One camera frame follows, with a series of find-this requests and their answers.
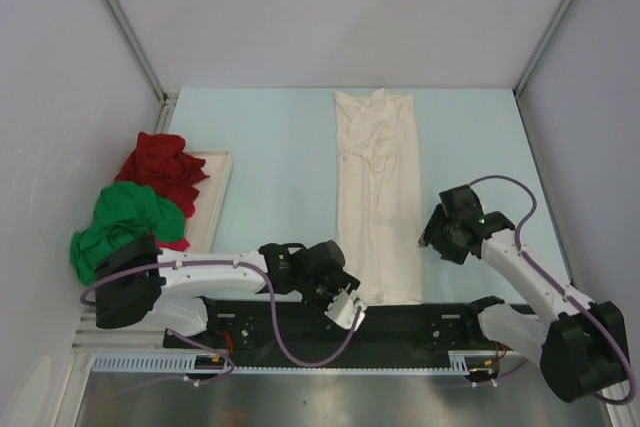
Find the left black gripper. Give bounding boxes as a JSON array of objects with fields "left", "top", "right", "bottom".
[{"left": 296, "top": 268, "right": 359, "bottom": 328}]

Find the cream white t shirt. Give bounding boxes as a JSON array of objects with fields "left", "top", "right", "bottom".
[{"left": 334, "top": 89, "right": 423, "bottom": 305}]

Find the dark red t shirt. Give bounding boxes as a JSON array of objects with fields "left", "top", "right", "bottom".
[{"left": 114, "top": 132, "right": 209, "bottom": 219}]

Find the green t shirt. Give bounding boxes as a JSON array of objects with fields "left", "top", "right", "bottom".
[{"left": 69, "top": 181, "right": 186, "bottom": 286}]

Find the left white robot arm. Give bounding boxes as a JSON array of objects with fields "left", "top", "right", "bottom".
[{"left": 91, "top": 235, "right": 366, "bottom": 347}]

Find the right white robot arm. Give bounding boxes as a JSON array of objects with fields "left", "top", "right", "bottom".
[{"left": 420, "top": 184, "right": 638, "bottom": 406}]

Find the cream plastic tray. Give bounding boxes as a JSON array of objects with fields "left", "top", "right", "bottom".
[{"left": 185, "top": 150, "right": 233, "bottom": 253}]

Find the magenta pink t shirt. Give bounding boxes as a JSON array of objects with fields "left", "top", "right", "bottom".
[{"left": 156, "top": 239, "right": 191, "bottom": 252}]

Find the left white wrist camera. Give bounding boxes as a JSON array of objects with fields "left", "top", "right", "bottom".
[{"left": 324, "top": 290, "right": 367, "bottom": 332}]

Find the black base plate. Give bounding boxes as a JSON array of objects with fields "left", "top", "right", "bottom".
[{"left": 193, "top": 299, "right": 510, "bottom": 368}]

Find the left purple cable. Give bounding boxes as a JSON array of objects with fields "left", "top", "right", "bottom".
[{"left": 79, "top": 259, "right": 366, "bottom": 367}]

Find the white slotted cable duct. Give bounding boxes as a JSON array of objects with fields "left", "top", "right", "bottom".
[{"left": 92, "top": 353, "right": 497, "bottom": 376}]

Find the left aluminium frame post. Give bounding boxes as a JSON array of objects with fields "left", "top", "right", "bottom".
[{"left": 100, "top": 0, "right": 167, "bottom": 105}]

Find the aluminium frame post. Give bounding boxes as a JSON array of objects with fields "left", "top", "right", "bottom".
[
  {"left": 512, "top": 0, "right": 578, "bottom": 100},
  {"left": 100, "top": 0, "right": 167, "bottom": 105}
]

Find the aluminium front rail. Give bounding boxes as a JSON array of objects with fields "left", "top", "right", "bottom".
[{"left": 72, "top": 311, "right": 165, "bottom": 350}]

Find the right aluminium frame post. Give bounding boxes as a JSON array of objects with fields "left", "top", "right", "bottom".
[{"left": 512, "top": 0, "right": 578, "bottom": 100}]

